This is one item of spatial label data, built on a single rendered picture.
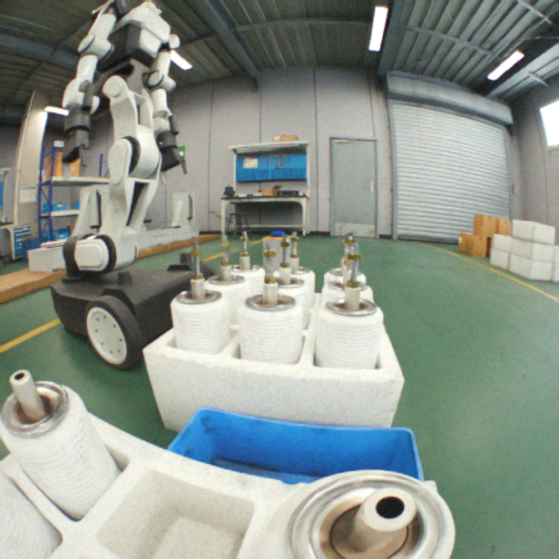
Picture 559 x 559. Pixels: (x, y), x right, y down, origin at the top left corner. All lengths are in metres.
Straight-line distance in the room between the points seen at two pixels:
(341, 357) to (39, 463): 0.36
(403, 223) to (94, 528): 5.63
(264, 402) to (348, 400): 0.12
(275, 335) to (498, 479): 0.48
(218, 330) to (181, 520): 0.29
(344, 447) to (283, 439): 0.08
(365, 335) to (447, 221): 5.65
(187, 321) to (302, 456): 0.26
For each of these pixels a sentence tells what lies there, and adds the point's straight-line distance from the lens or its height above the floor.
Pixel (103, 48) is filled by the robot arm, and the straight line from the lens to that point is 1.09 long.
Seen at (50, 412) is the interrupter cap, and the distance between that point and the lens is 0.23.
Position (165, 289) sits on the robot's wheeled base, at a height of 0.18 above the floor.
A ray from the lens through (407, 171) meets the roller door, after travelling 5.73.
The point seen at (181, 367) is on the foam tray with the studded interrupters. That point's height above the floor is 0.16.
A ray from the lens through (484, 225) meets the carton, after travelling 4.08.
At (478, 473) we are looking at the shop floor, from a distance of 0.53.
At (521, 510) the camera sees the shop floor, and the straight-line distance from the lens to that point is 0.53.
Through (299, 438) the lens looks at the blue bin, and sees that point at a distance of 0.38.
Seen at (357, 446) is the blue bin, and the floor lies 0.09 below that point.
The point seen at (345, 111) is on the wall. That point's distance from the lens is 5.97.
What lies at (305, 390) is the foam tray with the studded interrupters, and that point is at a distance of 0.36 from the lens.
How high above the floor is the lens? 0.38
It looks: 13 degrees down
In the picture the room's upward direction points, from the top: straight up
